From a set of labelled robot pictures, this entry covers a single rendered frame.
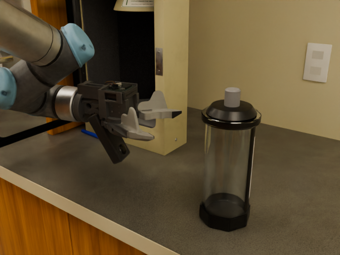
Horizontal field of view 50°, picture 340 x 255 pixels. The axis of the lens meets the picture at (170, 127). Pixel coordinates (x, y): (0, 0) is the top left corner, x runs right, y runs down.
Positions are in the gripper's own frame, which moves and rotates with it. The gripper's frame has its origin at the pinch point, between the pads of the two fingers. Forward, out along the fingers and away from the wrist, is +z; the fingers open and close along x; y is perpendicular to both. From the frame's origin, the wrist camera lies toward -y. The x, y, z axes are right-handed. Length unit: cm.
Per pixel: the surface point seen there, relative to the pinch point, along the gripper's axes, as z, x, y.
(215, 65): -8, 66, -2
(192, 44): -18, 68, 5
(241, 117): 14.3, -3.3, 5.3
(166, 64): -10.0, 22.8, 7.2
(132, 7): -21.0, 26.7, 20.3
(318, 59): 26, 56, 5
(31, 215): -41, 2, -33
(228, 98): 11.6, -1.2, 7.6
